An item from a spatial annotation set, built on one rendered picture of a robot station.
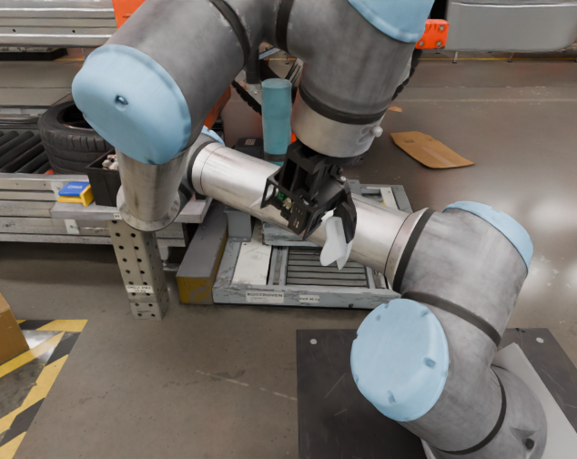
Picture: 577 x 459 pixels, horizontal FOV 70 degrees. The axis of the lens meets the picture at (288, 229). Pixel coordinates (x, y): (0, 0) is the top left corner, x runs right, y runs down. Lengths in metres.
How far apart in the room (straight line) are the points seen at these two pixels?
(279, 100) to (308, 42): 0.85
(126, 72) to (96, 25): 1.57
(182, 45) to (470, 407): 0.54
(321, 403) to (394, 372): 0.33
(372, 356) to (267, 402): 0.68
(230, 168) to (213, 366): 0.71
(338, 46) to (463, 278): 0.38
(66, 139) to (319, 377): 1.24
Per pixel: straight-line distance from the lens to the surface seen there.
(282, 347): 1.36
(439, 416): 0.61
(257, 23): 0.38
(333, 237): 0.53
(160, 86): 0.32
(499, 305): 0.65
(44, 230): 1.81
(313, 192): 0.46
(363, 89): 0.38
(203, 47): 0.34
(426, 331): 0.57
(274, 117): 1.23
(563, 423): 0.77
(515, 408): 0.72
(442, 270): 0.64
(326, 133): 0.40
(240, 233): 1.68
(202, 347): 1.39
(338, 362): 0.95
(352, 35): 0.36
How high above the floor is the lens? 1.03
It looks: 33 degrees down
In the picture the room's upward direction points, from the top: straight up
